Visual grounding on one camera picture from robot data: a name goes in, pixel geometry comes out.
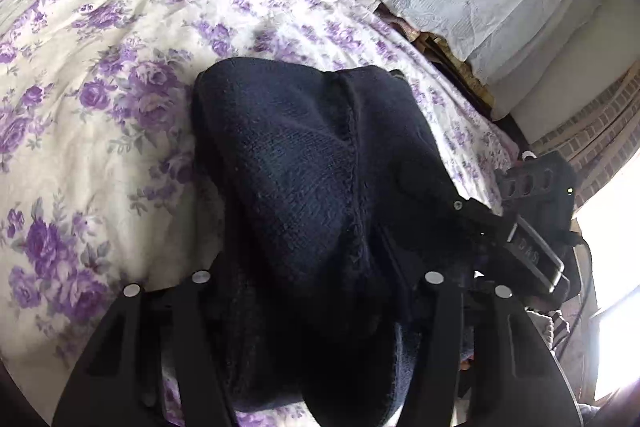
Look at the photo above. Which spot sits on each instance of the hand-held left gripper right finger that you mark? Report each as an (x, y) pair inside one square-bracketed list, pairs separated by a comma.
[(445, 317)]

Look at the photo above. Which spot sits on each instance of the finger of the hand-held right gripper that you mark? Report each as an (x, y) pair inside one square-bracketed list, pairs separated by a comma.
[(480, 218)]

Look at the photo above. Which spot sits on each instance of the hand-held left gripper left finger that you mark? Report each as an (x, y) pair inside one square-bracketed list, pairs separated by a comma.
[(197, 312)]

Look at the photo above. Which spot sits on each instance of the white padded bedding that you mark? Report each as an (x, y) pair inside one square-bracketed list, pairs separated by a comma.
[(555, 67)]

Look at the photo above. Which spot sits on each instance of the navy knit sweater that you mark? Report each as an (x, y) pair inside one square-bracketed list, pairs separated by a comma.
[(300, 167)]

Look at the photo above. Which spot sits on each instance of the purple floral bedsheet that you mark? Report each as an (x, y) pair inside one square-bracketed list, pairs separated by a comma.
[(100, 57)]

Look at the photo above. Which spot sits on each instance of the dark wooden headboard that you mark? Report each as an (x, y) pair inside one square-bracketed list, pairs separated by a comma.
[(465, 72)]

